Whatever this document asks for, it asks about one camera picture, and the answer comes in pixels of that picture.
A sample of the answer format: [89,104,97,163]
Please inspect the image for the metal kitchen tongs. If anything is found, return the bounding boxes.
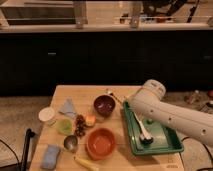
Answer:
[134,114,153,145]

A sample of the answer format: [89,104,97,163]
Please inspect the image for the black chair frame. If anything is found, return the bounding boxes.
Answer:
[0,128,37,171]

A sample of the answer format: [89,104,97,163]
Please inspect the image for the blue folded cloth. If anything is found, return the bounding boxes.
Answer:
[59,99,76,118]

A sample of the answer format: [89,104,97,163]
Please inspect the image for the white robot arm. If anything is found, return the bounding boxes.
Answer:
[128,79,213,147]

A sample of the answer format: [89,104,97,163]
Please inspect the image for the orange bowl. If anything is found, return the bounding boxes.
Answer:
[86,128,116,160]

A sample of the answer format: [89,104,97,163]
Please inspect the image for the brown grape bunch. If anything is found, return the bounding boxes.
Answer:
[74,115,86,137]

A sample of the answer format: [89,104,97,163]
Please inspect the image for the orange peach fruit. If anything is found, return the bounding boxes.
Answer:
[85,115,96,127]

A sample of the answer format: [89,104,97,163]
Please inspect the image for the white lidded cup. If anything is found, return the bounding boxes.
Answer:
[38,107,55,125]

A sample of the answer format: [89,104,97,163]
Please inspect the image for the black cable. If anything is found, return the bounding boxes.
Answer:
[181,135,213,171]

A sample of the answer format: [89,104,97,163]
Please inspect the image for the blue sponge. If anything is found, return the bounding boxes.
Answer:
[40,145,60,170]

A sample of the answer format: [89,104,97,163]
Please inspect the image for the light green small cup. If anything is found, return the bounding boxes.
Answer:
[56,119,72,135]

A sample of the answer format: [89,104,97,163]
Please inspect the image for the wooden spoon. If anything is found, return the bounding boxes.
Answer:
[107,89,122,105]

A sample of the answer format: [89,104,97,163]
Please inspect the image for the dark maroon bowl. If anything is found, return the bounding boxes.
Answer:
[93,95,115,117]

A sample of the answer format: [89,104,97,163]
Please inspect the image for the small metal cup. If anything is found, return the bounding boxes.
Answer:
[64,135,78,153]

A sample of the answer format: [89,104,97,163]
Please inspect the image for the green plastic tray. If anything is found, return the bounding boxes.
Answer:
[123,102,184,156]

